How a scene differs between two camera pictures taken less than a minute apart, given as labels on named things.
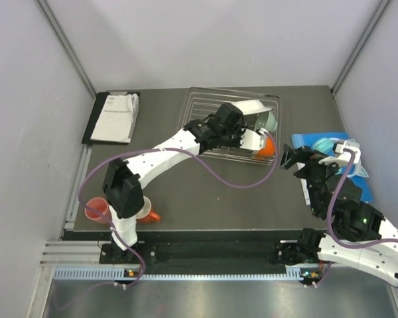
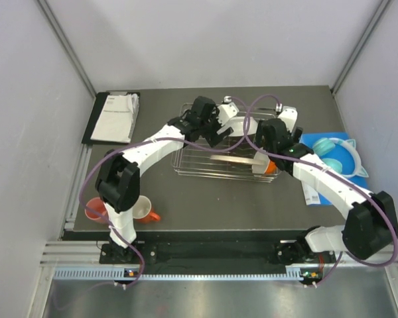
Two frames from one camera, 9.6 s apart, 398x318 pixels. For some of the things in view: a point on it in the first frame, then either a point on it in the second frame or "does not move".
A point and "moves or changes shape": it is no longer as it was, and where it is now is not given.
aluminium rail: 73,254 does not move
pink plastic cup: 99,205 does not move
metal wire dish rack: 199,103 -> 240,161
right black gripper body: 316,173 -> 296,135
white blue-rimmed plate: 249,106 moves or changes shape
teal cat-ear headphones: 326,145 does not move
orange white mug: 145,215 does not move
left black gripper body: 232,138 -> 209,128
